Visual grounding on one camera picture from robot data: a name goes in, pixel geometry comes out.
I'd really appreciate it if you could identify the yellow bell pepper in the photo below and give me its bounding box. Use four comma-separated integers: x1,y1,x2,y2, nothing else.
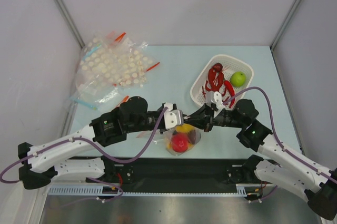
175,124,194,134

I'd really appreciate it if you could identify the dark purple passion fruit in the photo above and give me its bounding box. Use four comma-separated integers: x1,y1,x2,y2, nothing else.
187,129,200,145

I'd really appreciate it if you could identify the red apple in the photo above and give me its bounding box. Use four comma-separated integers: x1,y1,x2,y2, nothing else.
171,133,189,153

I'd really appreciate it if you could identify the pink dotted zip bag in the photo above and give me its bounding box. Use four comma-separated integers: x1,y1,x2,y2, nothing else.
151,124,201,156

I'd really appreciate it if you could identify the yellow pear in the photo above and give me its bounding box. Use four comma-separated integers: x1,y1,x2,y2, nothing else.
166,141,173,150

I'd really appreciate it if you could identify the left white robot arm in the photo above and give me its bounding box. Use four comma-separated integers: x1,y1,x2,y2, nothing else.
18,96,183,190

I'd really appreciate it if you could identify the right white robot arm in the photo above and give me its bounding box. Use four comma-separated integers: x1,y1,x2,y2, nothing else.
184,99,336,220

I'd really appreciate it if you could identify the pile of zip bags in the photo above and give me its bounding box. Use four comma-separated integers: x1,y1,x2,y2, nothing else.
68,32,160,111

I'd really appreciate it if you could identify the white perforated basket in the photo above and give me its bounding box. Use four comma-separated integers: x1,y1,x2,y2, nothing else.
190,54,254,107

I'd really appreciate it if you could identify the green apple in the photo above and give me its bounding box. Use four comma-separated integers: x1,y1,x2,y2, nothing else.
230,71,246,87

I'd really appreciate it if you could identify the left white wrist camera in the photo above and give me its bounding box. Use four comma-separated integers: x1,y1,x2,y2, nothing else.
163,102,184,130

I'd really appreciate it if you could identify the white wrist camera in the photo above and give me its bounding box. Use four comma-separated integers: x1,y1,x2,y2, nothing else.
205,91,225,111
163,102,184,130

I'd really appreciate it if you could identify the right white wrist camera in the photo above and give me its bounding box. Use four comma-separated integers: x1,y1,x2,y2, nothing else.
205,91,225,111

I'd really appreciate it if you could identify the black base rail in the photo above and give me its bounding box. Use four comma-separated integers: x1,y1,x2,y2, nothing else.
98,157,266,193

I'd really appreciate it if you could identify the white slotted cable duct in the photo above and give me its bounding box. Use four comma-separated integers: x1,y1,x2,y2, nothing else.
48,183,127,196

